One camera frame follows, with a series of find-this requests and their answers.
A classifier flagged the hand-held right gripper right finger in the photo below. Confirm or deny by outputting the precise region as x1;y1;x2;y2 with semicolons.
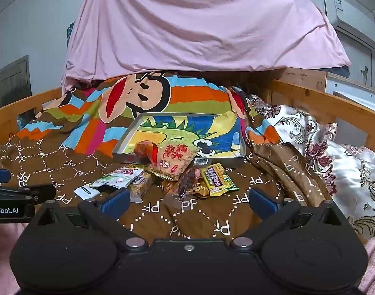
230;187;349;250

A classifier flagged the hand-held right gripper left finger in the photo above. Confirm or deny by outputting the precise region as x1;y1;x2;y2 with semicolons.
29;187;146;251

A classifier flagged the green white snack packet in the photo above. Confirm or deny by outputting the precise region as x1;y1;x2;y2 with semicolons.
89;167;149;189

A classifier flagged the clear nut bar packet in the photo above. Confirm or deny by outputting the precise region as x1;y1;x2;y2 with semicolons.
127;172;154;204

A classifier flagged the blue white powder sachet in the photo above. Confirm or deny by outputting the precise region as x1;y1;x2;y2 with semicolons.
74;186;100;200

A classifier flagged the yellow green snack packet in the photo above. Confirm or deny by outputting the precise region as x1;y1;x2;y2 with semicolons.
201;163;239;197

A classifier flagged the orange snack packet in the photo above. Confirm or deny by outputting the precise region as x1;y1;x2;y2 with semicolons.
134;140;160;163

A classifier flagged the gold sausage packet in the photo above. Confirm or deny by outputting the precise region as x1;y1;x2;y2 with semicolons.
161;166;211;200

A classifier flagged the rice cracker packet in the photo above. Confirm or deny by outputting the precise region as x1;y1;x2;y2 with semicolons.
151;143;198;180

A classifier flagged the grey cartoon printed box tray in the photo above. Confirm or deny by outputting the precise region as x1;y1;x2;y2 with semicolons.
112;112;247;168

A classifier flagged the cartoon monkey printed blanket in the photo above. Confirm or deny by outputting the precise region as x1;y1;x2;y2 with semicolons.
0;71;338;243

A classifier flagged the floral satin quilt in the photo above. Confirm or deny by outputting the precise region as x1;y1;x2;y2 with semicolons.
246;94;375;241

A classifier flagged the dark window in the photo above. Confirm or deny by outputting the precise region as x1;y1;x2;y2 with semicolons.
0;55;33;111

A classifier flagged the plywood panel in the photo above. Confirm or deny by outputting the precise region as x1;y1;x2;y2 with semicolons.
267;67;327;94

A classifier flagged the grey framed door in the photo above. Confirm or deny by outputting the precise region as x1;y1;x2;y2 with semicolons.
333;26;375;88

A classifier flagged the white air conditioner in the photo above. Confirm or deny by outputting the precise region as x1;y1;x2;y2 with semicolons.
324;0;375;37

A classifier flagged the wooden bed frame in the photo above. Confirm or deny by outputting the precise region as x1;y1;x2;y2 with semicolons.
0;78;375;154

